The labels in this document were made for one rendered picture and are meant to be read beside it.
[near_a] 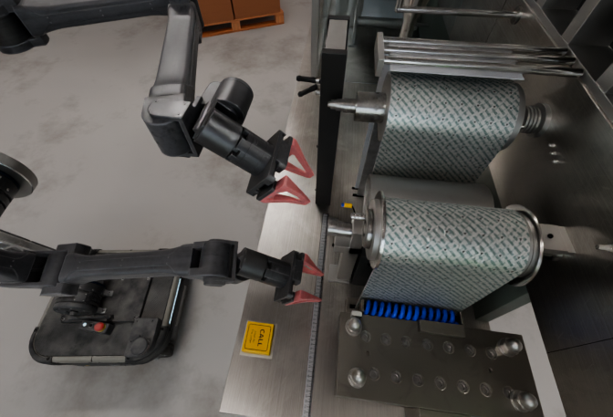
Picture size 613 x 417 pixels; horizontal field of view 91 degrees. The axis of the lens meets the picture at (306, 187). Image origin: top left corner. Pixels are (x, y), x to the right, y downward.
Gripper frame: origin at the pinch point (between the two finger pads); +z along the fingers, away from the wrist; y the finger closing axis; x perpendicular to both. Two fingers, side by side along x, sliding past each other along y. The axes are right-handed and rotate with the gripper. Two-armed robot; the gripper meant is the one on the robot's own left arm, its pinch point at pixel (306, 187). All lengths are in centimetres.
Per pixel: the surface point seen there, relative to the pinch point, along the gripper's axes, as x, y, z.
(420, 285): 1.8, 8.1, 30.0
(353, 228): -3.7, -0.4, 15.9
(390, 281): -2.0, 8.1, 25.4
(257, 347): -37.9, 19.6, 19.3
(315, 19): -16, -94, 3
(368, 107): 8.3, -20.4, 6.4
